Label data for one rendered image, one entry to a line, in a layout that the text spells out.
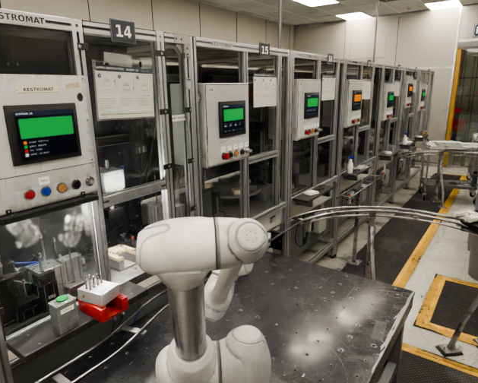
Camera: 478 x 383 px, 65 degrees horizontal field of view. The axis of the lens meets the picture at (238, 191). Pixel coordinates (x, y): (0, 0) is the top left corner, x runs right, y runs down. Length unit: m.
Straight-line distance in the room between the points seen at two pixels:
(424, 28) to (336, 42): 1.96
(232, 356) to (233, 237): 0.61
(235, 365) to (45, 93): 1.15
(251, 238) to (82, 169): 0.92
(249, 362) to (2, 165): 1.05
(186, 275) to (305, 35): 9.79
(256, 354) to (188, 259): 0.58
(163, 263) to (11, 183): 0.75
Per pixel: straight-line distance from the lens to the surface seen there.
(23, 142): 1.48
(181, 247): 0.88
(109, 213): 1.96
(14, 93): 1.49
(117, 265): 1.99
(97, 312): 1.62
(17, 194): 1.51
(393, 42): 9.71
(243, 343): 1.37
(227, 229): 0.89
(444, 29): 9.53
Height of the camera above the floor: 1.77
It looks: 15 degrees down
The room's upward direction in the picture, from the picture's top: 1 degrees counter-clockwise
